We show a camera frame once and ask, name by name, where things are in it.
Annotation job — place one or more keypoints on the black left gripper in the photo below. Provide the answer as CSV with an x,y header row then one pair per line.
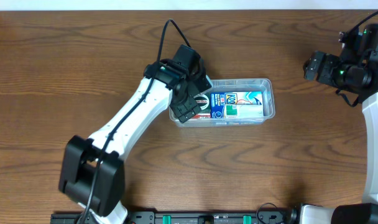
x,y
187,112

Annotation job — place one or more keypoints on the blue Kool Fever box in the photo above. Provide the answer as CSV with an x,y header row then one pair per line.
x,y
220,99

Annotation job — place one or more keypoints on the black mounting rail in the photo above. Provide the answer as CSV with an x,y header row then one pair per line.
x,y
267,215

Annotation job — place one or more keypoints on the clear plastic container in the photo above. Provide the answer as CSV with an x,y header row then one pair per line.
x,y
230,85

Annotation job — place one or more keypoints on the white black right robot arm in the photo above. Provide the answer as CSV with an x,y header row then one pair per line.
x,y
360,46

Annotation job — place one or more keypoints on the green Zam-Buk box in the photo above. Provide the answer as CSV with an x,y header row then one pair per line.
x,y
204,103

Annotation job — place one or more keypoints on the red Panadol ActiFast pack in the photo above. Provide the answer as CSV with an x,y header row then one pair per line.
x,y
202,116

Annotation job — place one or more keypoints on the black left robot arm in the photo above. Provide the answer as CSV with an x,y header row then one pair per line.
x,y
92,173

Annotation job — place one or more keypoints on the white green Panadol pack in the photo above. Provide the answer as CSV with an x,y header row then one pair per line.
x,y
243,111

